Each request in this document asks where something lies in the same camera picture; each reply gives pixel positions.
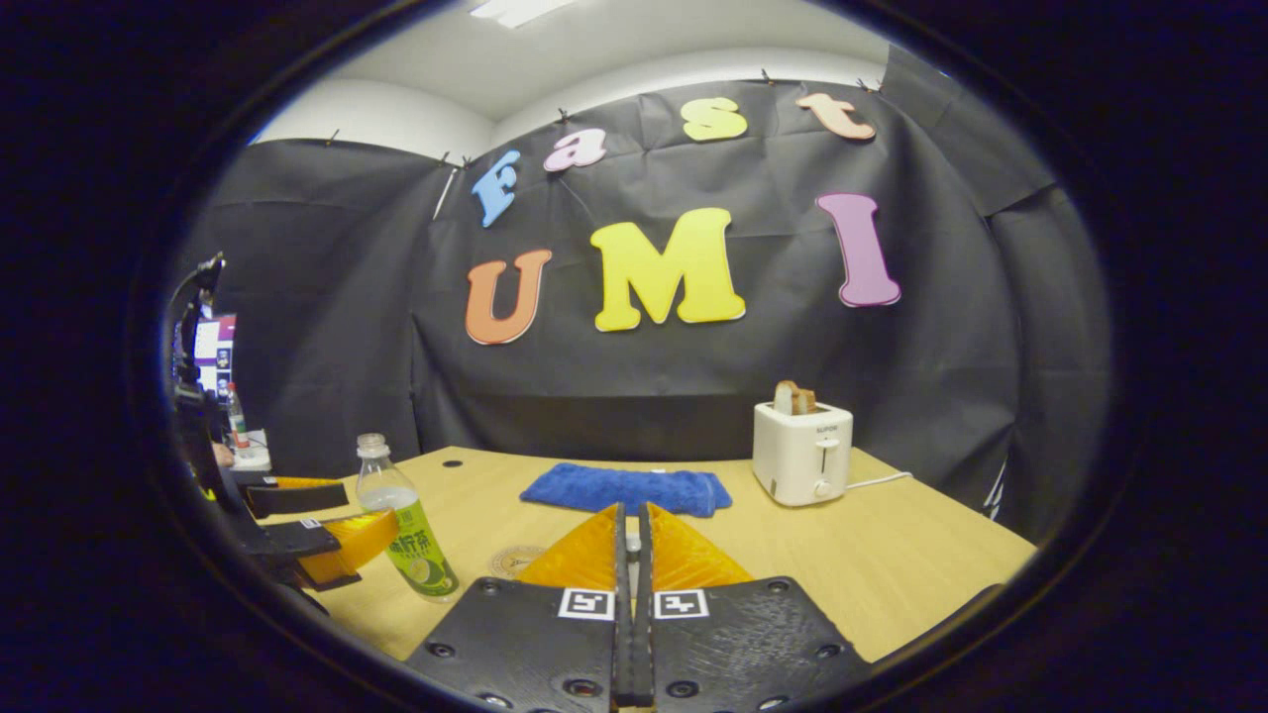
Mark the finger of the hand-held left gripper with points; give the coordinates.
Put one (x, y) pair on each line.
(297, 498)
(297, 540)

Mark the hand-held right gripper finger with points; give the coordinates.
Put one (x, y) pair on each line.
(621, 564)
(644, 564)

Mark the round beige coaster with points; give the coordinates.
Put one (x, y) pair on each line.
(510, 562)

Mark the green label water bottle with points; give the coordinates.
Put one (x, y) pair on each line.
(421, 555)

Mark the red label small bottle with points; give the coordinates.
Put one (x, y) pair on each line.
(238, 426)

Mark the white side table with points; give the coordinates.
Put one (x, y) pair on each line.
(253, 458)

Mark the blue towel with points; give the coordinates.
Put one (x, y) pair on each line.
(624, 487)

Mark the computer monitor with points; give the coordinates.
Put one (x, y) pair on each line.
(216, 347)

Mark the white toaster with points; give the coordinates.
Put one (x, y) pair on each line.
(797, 456)

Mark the bread slice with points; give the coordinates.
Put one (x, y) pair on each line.
(792, 398)

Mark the ceiling light panel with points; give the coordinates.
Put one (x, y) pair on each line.
(520, 10)

